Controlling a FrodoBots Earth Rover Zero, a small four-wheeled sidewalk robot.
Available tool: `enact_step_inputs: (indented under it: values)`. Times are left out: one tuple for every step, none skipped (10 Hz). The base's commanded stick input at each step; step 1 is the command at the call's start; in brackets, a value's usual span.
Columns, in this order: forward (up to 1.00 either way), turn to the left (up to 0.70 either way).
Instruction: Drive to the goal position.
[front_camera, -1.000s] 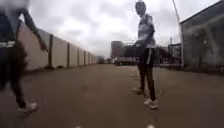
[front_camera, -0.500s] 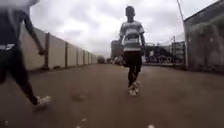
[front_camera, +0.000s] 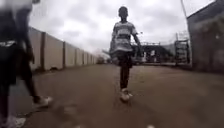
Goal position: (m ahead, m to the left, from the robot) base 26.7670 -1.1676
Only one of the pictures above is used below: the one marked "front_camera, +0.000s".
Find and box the person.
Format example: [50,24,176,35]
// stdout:
[108,5,145,103]
[0,0,54,128]

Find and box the brown dirt road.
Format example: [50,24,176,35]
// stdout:
[0,63,224,128]

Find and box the dark building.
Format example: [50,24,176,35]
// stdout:
[186,0,224,73]

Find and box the pale concrete panel wall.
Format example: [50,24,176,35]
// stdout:
[27,26,102,72]

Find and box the metal frame gate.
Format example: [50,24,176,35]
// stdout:
[174,31,191,66]

